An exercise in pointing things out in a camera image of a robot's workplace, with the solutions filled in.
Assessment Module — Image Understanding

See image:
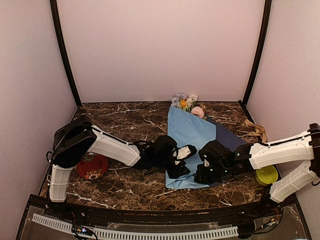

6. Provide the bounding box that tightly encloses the pink and blue fake flower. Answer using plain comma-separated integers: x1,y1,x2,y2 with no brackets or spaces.
171,92,205,119

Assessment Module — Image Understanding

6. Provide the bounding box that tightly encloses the yellow-green bowl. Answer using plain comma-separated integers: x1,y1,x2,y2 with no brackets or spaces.
255,165,279,186

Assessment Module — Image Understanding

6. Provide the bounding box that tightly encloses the black front frame rail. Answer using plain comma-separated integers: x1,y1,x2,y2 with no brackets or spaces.
27,193,298,227

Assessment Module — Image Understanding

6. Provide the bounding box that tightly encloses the white slotted cable duct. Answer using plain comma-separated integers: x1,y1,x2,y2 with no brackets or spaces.
32,213,239,240

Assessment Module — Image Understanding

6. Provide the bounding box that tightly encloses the blue wrapping paper sheet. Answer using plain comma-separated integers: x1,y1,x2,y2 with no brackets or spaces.
165,107,246,189

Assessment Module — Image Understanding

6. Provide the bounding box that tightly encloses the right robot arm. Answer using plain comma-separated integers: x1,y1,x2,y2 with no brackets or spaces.
194,123,320,217

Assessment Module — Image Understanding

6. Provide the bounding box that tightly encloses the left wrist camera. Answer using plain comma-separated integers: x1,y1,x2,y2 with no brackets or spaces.
172,144,197,165

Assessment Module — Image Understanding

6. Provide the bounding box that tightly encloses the red floral plate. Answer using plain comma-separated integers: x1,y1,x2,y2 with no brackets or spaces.
76,152,109,181

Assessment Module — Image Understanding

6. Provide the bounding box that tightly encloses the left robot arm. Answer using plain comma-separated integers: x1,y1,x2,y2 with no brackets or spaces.
46,115,197,218

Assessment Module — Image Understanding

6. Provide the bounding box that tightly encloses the black right corner post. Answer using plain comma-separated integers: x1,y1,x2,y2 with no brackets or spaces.
239,0,272,109

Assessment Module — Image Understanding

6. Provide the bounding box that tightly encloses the black left corner post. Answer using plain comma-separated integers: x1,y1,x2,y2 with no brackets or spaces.
49,0,82,108

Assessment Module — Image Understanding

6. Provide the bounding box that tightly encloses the black corner post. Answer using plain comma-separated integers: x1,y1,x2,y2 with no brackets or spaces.
239,0,272,109
49,0,82,108

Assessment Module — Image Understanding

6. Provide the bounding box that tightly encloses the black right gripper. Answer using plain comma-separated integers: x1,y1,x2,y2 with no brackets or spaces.
194,162,230,184

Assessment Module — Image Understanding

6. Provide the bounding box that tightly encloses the beige satin ribbon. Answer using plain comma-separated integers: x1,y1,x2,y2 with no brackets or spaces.
244,119,268,143

